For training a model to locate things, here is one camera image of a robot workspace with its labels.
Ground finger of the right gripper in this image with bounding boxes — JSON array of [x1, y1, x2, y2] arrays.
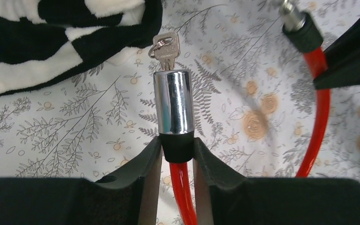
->
[[313, 18, 360, 90]]

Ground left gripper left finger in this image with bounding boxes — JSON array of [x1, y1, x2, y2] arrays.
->
[[0, 137, 162, 225]]

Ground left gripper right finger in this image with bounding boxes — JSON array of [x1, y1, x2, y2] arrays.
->
[[194, 138, 360, 225]]

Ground cable lock key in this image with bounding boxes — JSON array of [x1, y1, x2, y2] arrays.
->
[[148, 32, 180, 71]]

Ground black white striped cloth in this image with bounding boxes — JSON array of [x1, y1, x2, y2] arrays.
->
[[0, 0, 163, 95]]

